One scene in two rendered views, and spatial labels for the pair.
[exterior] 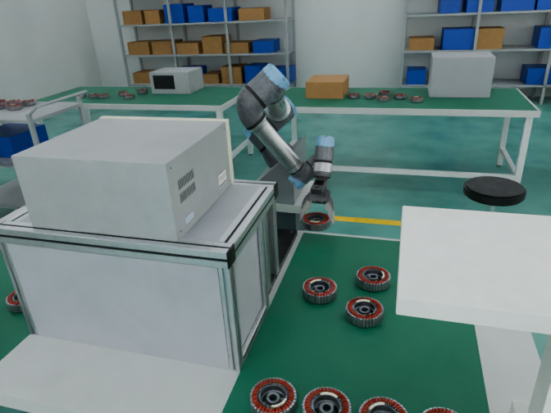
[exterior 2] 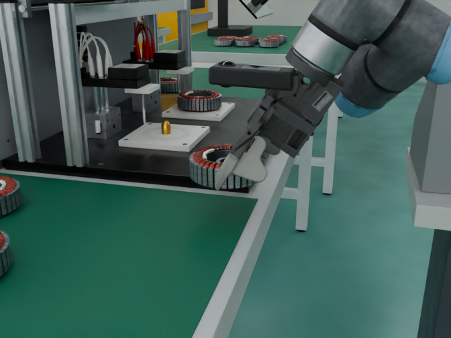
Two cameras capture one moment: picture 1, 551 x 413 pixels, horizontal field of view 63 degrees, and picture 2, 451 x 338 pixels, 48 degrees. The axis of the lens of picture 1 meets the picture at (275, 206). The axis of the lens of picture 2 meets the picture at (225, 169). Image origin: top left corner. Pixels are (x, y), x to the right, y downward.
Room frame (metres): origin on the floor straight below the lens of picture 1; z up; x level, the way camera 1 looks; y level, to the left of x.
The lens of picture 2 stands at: (1.56, -0.86, 1.08)
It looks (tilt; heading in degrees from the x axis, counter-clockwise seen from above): 20 degrees down; 87
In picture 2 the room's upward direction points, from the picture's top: straight up
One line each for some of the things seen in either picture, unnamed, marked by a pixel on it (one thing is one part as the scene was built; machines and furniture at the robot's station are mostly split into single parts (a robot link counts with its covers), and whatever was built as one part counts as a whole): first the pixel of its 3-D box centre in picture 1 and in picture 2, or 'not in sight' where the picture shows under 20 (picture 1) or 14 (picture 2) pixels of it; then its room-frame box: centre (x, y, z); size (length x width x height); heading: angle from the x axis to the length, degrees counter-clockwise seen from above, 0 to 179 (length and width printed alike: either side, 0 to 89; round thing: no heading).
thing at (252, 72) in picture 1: (256, 73); not in sight; (8.03, 0.20, 0.43); 0.42 x 0.28 x 0.30; 161
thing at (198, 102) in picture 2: not in sight; (199, 100); (1.55, 0.40, 0.80); 0.11 x 0.11 x 0.04
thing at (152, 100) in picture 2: not in sight; (146, 98); (1.41, 0.44, 0.80); 0.07 x 0.05 x 0.06; 73
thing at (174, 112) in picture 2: not in sight; (199, 109); (1.55, 0.40, 0.78); 0.15 x 0.15 x 0.01; 73
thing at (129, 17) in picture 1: (138, 17); not in sight; (8.66, 2.24, 1.39); 0.40 x 0.36 x 0.22; 164
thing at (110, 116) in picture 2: not in sight; (103, 121); (1.34, 0.21, 0.80); 0.07 x 0.05 x 0.06; 73
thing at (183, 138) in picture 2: not in sight; (166, 135); (1.48, 0.17, 0.78); 0.15 x 0.15 x 0.01; 73
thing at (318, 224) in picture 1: (316, 221); (227, 165); (1.59, -0.16, 0.83); 0.11 x 0.11 x 0.04
